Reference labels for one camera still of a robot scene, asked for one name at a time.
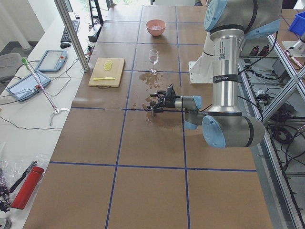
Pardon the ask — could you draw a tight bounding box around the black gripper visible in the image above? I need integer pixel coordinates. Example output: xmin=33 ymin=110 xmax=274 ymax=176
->
xmin=147 ymin=83 xmax=176 ymax=113

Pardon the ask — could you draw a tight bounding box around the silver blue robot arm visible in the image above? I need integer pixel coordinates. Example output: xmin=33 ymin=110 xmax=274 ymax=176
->
xmin=149 ymin=0 xmax=282 ymax=148

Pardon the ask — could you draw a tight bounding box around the clear wine glass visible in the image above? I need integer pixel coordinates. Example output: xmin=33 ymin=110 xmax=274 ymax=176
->
xmin=149 ymin=49 xmax=158 ymax=75

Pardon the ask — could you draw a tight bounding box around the pink bowl of ice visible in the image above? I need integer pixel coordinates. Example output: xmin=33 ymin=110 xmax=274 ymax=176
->
xmin=146 ymin=19 xmax=166 ymax=37

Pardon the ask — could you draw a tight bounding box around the bamboo cutting board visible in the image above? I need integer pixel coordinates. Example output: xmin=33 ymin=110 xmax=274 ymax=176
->
xmin=88 ymin=58 xmax=125 ymax=87

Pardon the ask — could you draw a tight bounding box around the yellow plastic knife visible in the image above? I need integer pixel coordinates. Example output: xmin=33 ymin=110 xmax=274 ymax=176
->
xmin=93 ymin=77 xmax=116 ymax=81

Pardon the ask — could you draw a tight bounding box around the pink reacher grabber stick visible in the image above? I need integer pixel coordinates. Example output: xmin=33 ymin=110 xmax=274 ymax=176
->
xmin=22 ymin=58 xmax=70 ymax=126

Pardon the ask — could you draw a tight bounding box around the black computer mouse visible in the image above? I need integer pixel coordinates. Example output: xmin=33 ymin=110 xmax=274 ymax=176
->
xmin=60 ymin=42 xmax=71 ymax=49

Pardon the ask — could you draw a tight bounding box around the black keyboard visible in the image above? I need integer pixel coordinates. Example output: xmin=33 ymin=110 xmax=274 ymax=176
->
xmin=60 ymin=20 xmax=81 ymax=43

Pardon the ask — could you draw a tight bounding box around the blue teach pendant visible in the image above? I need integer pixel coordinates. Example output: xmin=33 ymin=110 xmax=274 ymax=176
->
xmin=36 ymin=50 xmax=68 ymax=73
xmin=6 ymin=74 xmax=40 ymax=102

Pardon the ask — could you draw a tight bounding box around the blue storage bin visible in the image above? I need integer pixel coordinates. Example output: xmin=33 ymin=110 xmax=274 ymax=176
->
xmin=289 ymin=11 xmax=305 ymax=35

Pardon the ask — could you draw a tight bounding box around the red thermos bottle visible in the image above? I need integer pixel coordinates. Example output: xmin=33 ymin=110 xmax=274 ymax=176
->
xmin=11 ymin=166 xmax=44 ymax=209

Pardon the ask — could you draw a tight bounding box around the aluminium frame post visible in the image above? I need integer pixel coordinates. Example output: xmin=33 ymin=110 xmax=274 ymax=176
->
xmin=54 ymin=0 xmax=90 ymax=73

